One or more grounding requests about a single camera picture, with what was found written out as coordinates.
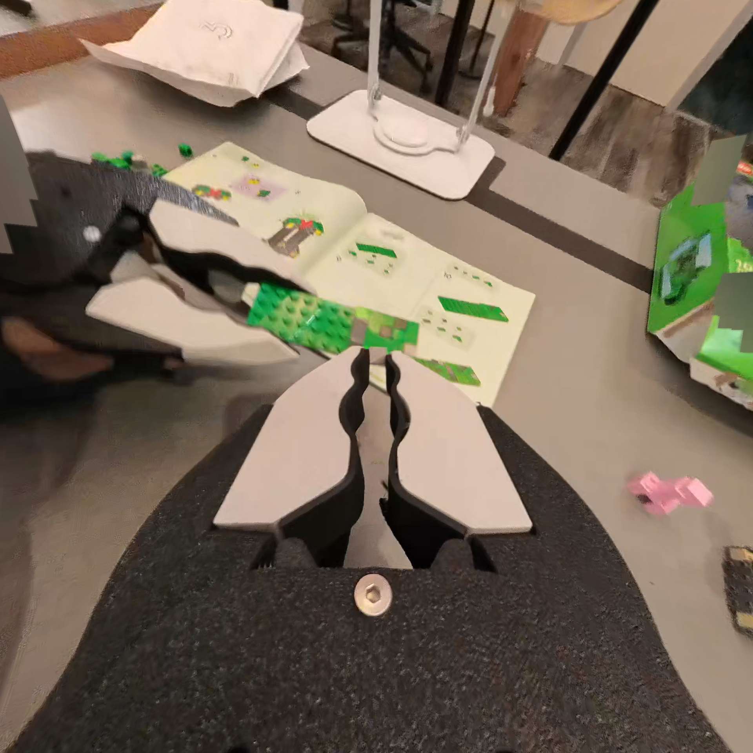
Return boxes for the scatter of small green bricks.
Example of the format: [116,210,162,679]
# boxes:
[92,142,196,180]

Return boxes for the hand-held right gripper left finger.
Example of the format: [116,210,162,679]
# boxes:
[215,347,369,534]

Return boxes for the green brick set box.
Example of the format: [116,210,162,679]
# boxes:
[646,136,753,410]

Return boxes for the grey desk with brown edge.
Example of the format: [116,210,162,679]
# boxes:
[0,0,163,81]

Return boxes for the black brick tower model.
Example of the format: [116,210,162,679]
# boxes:
[723,545,753,638]

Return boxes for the small pink brick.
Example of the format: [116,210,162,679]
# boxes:
[627,471,715,517]

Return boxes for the building instruction booklet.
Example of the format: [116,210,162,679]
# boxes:
[163,142,537,408]

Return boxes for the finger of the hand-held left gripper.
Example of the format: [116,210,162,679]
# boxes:
[86,279,302,366]
[149,198,318,289]

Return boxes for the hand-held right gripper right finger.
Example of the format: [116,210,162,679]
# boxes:
[383,352,534,537]

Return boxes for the person's left hand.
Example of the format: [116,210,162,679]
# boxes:
[0,312,177,407]

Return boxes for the green studded brick plate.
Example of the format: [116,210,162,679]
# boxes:
[245,283,421,356]

